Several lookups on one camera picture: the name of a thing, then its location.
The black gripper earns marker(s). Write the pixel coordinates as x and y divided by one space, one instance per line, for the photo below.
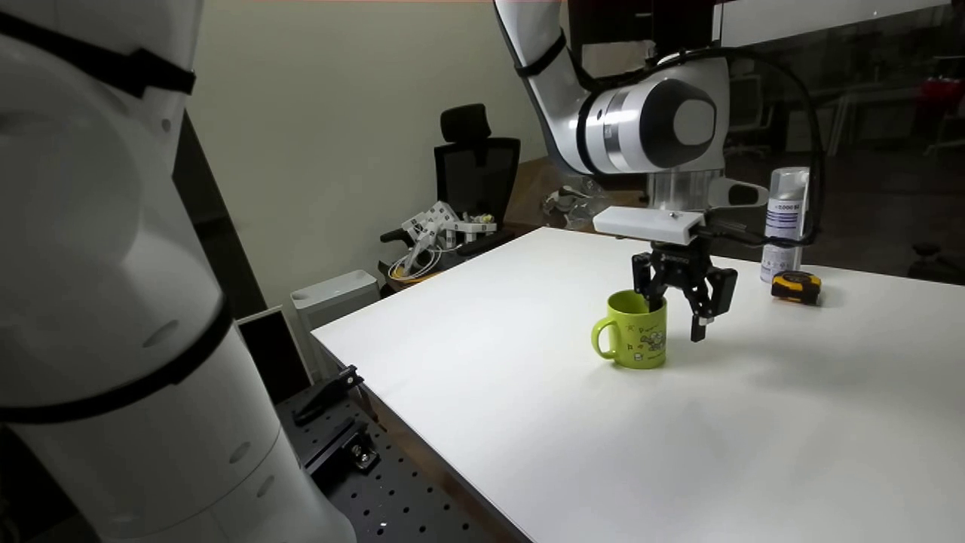
689 270

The green ceramic mug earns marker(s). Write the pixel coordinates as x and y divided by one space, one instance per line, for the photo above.
631 332

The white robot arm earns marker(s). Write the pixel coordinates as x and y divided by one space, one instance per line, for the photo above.
123 364

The white spray can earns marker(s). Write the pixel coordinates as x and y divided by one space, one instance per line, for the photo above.
785 222

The brown cardboard box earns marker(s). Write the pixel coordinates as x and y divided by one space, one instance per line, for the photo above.
546 194

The black office chair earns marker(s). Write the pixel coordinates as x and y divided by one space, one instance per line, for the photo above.
475 166

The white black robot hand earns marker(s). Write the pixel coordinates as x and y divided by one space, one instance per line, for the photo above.
428 237

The grey rectangular box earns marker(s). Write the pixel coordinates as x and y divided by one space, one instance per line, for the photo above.
336 296

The black metal clamp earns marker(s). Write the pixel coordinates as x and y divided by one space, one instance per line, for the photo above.
331 394

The black perforated breadboard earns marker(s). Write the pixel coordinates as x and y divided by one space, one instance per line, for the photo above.
381 476

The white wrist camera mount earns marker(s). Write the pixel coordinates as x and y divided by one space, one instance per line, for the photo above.
678 206

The black upright bracket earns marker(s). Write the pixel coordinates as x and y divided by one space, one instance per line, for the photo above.
275 353

